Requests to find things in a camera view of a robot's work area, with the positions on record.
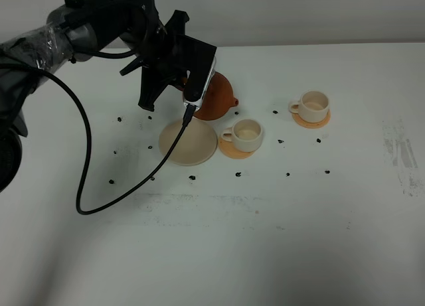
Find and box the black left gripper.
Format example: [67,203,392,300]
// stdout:
[120,10,189,111]

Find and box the brown clay teapot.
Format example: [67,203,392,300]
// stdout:
[194,72,239,121]

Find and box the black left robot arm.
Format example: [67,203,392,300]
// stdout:
[1,0,215,188]

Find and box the beige round teapot saucer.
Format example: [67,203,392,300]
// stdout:
[159,118,218,166]

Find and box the near orange round coaster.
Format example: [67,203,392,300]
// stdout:
[218,137,260,160]

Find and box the orange round coaster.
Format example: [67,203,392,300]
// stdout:
[218,137,260,160]
[292,110,331,129]

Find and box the near white teacup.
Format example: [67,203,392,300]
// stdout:
[220,119,264,153]

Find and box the white teacup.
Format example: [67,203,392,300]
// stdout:
[220,119,264,153]
[288,91,330,119]

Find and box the far white teacup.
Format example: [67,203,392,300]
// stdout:
[288,91,330,119]

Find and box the far orange round coaster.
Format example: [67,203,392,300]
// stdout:
[292,110,331,129]

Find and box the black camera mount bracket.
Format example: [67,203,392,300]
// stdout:
[172,35,216,91]

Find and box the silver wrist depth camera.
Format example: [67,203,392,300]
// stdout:
[183,56,216,111]

